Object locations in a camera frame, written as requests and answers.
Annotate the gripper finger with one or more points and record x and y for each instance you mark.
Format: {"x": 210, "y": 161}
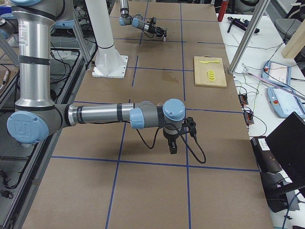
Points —
{"x": 163, "y": 35}
{"x": 170, "y": 147}
{"x": 164, "y": 29}
{"x": 174, "y": 147}

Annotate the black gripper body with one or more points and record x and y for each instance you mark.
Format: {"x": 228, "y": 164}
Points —
{"x": 153, "y": 29}
{"x": 170, "y": 139}

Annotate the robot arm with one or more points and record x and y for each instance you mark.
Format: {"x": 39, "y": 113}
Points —
{"x": 138, "y": 22}
{"x": 36, "y": 116}

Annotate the wooden cutting board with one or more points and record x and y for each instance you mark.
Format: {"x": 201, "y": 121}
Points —
{"x": 200, "y": 72}

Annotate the yellow plastic knife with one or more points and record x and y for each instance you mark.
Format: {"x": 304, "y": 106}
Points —
{"x": 213, "y": 61}

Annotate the lemon slice one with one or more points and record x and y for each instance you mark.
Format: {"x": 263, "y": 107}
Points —
{"x": 210, "y": 71}

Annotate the red bottle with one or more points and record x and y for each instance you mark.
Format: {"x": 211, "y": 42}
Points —
{"x": 222, "y": 10}

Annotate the black box with label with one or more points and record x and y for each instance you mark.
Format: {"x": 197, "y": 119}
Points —
{"x": 265, "y": 158}

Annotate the black monitor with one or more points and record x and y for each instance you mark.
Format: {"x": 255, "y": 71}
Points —
{"x": 287, "y": 143}

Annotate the near teach pendant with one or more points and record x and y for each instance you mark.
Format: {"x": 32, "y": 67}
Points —
{"x": 285, "y": 103}

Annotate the teach pendant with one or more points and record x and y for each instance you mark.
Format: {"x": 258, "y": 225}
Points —
{"x": 285, "y": 103}
{"x": 277, "y": 73}

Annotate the grey office chair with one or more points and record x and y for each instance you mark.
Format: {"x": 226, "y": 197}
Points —
{"x": 287, "y": 26}

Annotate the far teach pendant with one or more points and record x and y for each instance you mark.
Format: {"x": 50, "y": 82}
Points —
{"x": 277, "y": 73}

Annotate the wooden plank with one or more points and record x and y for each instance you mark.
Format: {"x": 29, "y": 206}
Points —
{"x": 296, "y": 43}

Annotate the white pedestal column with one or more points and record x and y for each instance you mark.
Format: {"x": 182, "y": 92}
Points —
{"x": 108, "y": 63}

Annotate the green handled reach grabber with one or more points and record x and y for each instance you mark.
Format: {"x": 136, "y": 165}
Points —
{"x": 246, "y": 71}

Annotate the aluminium frame post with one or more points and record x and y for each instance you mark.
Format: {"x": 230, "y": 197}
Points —
{"x": 258, "y": 13}

